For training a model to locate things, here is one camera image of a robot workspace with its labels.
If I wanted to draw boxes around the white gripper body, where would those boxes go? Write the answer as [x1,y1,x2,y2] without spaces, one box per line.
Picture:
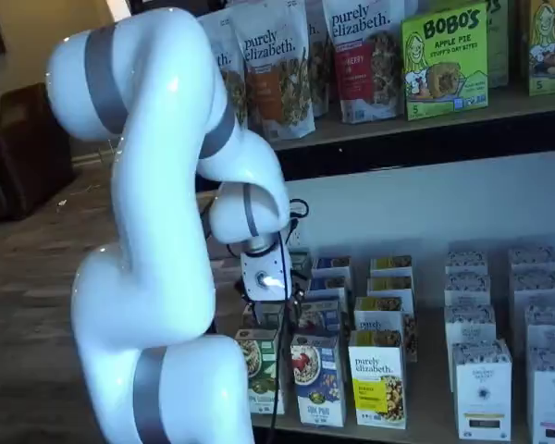
[239,247,290,302]

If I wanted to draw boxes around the green Bobo's apple pie box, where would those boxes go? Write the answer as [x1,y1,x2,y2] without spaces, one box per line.
[401,2,490,122]

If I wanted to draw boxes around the wooden shelf board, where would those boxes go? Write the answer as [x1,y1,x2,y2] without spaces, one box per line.
[252,230,555,444]
[267,87,555,152]

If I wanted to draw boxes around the yellow label granola box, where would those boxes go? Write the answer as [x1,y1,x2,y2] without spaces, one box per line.
[347,328,408,430]
[365,276,416,301]
[353,295,418,363]
[368,254,414,278]

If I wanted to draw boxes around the yellow-green Bobo's box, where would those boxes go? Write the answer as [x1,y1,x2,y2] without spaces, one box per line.
[526,0,555,97]

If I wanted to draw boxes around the orange label granola bag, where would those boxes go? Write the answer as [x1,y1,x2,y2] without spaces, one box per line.
[228,0,316,142]

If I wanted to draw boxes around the white box pink label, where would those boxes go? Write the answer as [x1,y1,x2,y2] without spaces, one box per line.
[525,346,555,444]

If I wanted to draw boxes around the white box yellow label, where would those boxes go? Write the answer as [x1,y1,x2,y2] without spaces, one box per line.
[451,339,513,440]

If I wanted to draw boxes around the black metal shelf frame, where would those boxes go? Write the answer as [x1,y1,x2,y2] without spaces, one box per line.
[252,108,555,444]

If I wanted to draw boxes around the white wall outlet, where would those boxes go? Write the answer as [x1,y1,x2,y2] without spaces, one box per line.
[291,216,307,251]

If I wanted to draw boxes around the green and white cereal box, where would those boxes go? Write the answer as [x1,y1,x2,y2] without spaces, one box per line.
[241,300,288,332]
[234,327,287,416]

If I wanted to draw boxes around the red label granola bag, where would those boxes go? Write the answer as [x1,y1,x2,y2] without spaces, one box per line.
[321,0,406,125]

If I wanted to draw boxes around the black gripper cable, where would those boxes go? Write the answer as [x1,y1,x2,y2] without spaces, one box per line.
[268,197,310,444]

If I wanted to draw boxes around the white tea box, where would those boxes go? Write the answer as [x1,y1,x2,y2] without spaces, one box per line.
[508,270,555,357]
[507,246,555,275]
[443,303,498,346]
[445,250,490,278]
[523,303,555,352]
[443,272,492,309]

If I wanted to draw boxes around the blue label granola bag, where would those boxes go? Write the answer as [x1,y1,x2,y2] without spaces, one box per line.
[196,8,250,129]

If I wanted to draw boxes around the white granola bag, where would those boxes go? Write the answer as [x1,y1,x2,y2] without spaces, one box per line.
[304,0,335,117]

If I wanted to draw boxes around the brown armchair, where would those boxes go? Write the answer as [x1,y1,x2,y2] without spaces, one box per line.
[0,81,75,224]

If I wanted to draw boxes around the blue and white cereal box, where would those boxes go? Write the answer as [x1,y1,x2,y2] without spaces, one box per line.
[307,276,352,302]
[311,255,353,279]
[302,299,342,337]
[290,332,347,427]

